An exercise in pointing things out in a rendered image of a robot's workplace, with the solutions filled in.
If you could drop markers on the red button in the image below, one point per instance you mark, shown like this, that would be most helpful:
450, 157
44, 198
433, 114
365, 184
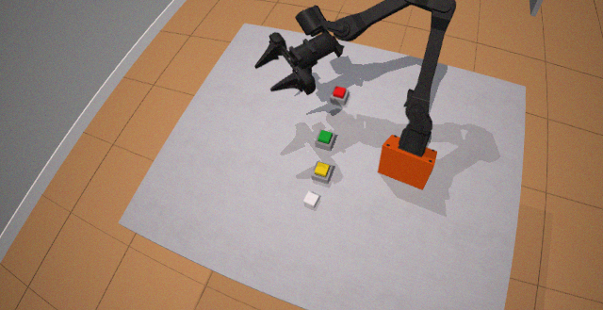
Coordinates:
339, 96

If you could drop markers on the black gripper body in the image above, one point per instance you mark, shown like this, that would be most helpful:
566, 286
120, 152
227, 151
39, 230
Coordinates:
302, 56

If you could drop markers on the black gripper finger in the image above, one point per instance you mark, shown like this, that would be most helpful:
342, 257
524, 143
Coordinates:
291, 81
269, 55

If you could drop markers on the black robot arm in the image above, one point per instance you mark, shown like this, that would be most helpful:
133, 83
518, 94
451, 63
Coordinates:
414, 137

